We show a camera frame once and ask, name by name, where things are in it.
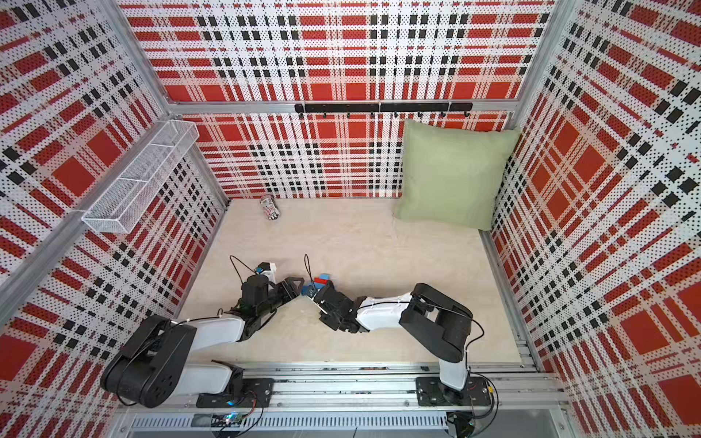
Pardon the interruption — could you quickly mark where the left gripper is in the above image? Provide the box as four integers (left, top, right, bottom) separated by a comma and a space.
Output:
257, 276, 305, 318

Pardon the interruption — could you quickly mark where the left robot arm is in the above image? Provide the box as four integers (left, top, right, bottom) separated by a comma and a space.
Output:
100, 274, 304, 408

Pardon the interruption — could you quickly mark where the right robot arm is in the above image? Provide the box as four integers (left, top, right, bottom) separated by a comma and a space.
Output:
306, 281, 474, 392

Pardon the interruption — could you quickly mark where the metal can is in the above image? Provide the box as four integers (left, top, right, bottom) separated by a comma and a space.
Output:
259, 193, 280, 221

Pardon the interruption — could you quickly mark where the green circuit board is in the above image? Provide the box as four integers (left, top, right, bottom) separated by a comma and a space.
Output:
210, 412, 242, 429

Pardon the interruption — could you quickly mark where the green pillow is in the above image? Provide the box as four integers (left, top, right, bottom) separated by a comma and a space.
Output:
394, 120, 520, 231

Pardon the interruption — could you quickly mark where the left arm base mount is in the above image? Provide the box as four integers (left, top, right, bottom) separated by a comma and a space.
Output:
195, 379, 275, 409

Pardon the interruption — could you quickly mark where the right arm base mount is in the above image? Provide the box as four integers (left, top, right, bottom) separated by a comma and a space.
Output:
414, 376, 492, 407

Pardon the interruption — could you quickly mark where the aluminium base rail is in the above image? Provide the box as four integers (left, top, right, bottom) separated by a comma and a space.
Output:
110, 363, 574, 437

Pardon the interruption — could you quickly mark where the black hook rail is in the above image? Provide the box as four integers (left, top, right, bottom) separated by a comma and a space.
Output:
294, 101, 474, 115

